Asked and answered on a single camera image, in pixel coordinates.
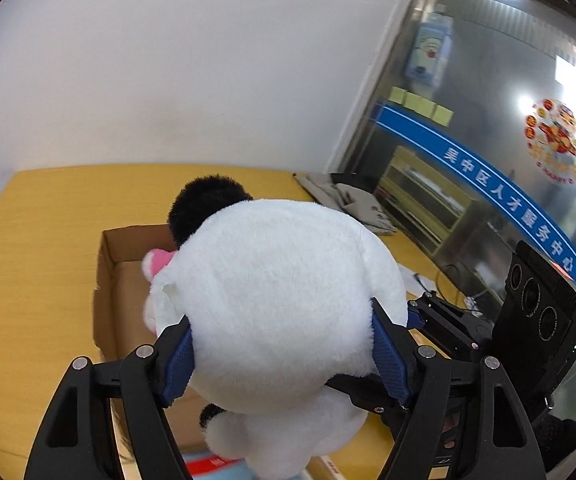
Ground white panda plush toy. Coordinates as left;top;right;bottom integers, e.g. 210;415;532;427
144;176;407;479

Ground brown cardboard box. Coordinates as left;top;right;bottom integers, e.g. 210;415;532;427
93;224;207;452

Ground white paper sheet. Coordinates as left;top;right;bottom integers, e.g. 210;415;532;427
399;264;438;298

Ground pink plush toy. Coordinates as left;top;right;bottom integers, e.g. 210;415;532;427
142;248;175;283

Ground wooden shelf behind glass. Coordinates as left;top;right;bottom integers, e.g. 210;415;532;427
375;145;486;258

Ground grey cloth bag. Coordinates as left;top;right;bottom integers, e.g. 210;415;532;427
294;172;396;235

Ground red round window sticker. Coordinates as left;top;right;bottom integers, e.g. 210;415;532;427
523;99;576;185

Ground yellow sticky notes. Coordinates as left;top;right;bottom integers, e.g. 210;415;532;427
388;87;454;127

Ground cartoon poster on glass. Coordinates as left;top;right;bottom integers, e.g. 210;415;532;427
404;13;453;88

